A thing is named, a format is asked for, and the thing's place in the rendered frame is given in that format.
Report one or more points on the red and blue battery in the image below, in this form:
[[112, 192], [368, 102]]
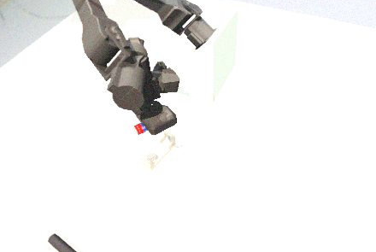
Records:
[[139, 129]]

